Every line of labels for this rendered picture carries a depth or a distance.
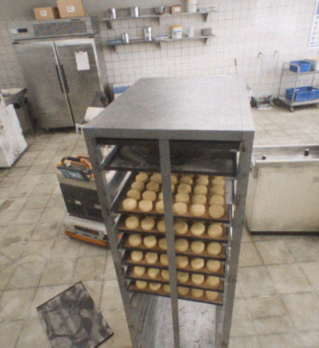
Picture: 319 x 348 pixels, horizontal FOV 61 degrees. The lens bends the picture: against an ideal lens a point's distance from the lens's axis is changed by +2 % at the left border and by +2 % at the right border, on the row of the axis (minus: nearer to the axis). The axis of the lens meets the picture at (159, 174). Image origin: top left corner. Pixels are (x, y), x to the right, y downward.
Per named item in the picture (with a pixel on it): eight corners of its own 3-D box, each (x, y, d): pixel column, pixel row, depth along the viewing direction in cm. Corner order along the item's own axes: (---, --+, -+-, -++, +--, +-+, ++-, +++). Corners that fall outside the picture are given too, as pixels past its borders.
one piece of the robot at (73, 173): (94, 185, 250) (84, 172, 232) (64, 180, 262) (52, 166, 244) (100, 176, 255) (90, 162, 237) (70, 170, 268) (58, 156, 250)
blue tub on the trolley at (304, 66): (300, 68, 578) (302, 60, 569) (311, 71, 544) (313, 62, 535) (286, 69, 576) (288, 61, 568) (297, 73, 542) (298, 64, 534)
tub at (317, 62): (315, 65, 587) (317, 55, 577) (330, 68, 550) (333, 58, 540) (300, 67, 582) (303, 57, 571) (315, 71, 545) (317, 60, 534)
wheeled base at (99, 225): (113, 251, 273) (110, 232, 260) (64, 236, 296) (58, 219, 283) (142, 211, 325) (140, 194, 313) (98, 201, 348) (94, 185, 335)
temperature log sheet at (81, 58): (90, 68, 498) (86, 50, 482) (90, 69, 496) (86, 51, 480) (78, 70, 498) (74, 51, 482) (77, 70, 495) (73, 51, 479)
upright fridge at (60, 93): (113, 117, 636) (96, 15, 529) (109, 131, 559) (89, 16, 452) (54, 122, 634) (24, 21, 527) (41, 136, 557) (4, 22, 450)
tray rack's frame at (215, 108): (161, 299, 225) (137, 77, 132) (224, 309, 214) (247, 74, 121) (140, 391, 172) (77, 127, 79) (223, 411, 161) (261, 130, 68)
